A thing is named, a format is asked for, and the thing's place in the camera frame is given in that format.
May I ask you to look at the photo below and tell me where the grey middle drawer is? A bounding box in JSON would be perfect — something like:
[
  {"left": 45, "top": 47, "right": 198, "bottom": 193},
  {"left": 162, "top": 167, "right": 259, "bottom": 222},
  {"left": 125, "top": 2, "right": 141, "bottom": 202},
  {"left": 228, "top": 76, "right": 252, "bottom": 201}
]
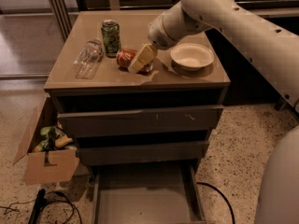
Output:
[{"left": 77, "top": 141, "right": 209, "bottom": 166}]

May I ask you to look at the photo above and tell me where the grey drawer cabinet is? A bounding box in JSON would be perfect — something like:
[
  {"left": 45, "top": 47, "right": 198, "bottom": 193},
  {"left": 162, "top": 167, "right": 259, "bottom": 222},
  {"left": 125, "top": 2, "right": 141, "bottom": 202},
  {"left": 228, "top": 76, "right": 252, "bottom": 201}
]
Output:
[{"left": 43, "top": 8, "right": 231, "bottom": 173}]

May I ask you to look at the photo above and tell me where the yellow snack bag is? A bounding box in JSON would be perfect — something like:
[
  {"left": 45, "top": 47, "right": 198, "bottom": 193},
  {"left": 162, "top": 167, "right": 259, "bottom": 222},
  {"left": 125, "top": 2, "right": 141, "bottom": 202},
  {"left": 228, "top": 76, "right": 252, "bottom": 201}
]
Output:
[{"left": 55, "top": 135, "right": 73, "bottom": 149}]

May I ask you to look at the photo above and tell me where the red coke can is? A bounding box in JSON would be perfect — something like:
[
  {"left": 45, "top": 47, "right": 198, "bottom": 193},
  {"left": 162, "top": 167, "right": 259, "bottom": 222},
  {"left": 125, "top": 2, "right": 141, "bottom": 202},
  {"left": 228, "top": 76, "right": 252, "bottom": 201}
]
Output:
[{"left": 116, "top": 49, "right": 152, "bottom": 74}]

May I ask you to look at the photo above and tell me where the green soda can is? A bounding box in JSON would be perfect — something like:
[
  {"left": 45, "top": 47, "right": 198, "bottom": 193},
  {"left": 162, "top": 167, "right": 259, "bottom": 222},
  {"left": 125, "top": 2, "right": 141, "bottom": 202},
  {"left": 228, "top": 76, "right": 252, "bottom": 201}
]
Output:
[{"left": 101, "top": 20, "right": 121, "bottom": 58}]

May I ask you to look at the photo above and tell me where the brown cardboard box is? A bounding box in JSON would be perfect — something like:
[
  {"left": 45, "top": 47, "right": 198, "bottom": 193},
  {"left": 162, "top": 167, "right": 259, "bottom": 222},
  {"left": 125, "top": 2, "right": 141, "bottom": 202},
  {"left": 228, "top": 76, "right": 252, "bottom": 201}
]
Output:
[{"left": 13, "top": 98, "right": 79, "bottom": 185}]

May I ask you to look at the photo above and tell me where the black cable left floor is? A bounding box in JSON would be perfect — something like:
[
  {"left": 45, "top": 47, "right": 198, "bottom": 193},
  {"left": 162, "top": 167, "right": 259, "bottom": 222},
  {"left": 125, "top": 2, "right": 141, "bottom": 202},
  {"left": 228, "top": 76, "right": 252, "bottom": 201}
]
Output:
[{"left": 0, "top": 190, "right": 82, "bottom": 224}]

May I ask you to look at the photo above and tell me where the black cable floor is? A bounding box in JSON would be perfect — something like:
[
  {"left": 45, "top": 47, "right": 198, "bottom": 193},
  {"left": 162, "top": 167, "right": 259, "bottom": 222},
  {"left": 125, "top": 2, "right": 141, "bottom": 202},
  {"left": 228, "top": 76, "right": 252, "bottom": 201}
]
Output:
[
  {"left": 0, "top": 190, "right": 82, "bottom": 224},
  {"left": 196, "top": 181, "right": 235, "bottom": 224}
]

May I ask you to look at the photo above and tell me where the grey top drawer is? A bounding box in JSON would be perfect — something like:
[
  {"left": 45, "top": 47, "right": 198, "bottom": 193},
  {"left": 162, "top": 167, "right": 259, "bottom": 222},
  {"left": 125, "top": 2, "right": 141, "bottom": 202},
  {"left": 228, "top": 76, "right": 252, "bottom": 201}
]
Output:
[{"left": 58, "top": 105, "right": 223, "bottom": 137}]

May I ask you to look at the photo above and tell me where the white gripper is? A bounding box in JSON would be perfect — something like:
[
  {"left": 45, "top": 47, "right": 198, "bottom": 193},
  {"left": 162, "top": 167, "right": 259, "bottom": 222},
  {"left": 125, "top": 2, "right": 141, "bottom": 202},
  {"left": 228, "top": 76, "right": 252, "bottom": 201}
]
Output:
[{"left": 128, "top": 12, "right": 180, "bottom": 73}]

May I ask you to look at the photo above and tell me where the clear plastic water bottle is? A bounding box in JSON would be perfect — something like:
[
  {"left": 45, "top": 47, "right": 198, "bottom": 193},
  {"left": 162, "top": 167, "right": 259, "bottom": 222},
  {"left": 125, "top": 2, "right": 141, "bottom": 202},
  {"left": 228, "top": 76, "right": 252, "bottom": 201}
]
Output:
[{"left": 73, "top": 38, "right": 104, "bottom": 79}]

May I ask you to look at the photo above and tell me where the grey open bottom drawer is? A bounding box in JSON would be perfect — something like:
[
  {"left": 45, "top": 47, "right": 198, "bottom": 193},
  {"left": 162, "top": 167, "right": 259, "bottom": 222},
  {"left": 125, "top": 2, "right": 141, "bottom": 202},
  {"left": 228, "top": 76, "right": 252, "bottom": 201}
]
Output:
[{"left": 92, "top": 161, "right": 206, "bottom": 224}]

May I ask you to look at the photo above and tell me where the black cable right floor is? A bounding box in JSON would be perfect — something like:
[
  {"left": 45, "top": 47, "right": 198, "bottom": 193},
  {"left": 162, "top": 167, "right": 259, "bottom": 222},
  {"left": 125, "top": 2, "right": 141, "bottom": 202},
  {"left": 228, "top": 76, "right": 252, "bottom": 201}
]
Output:
[{"left": 196, "top": 181, "right": 235, "bottom": 224}]

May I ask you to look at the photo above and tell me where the black power strip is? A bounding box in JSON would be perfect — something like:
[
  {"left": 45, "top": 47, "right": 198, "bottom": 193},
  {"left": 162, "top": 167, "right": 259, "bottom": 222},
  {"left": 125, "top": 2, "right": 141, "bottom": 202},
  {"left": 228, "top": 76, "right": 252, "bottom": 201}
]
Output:
[{"left": 28, "top": 189, "right": 46, "bottom": 224}]

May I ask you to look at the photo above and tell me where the green snack bag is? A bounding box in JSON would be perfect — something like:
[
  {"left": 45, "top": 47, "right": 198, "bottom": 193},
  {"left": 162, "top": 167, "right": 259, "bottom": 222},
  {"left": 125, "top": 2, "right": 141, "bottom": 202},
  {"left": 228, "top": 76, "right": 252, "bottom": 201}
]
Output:
[{"left": 32, "top": 126, "right": 56, "bottom": 152}]

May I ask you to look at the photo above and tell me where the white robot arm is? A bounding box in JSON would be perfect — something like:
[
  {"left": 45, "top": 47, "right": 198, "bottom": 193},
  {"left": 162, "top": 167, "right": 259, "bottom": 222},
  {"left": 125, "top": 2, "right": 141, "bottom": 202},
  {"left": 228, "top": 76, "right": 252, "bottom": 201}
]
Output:
[{"left": 129, "top": 0, "right": 299, "bottom": 224}]

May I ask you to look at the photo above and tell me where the white paper bowl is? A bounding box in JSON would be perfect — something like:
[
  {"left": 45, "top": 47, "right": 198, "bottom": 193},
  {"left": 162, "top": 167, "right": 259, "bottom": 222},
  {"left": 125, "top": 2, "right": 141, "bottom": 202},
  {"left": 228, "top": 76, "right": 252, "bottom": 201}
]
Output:
[{"left": 170, "top": 43, "right": 214, "bottom": 71}]

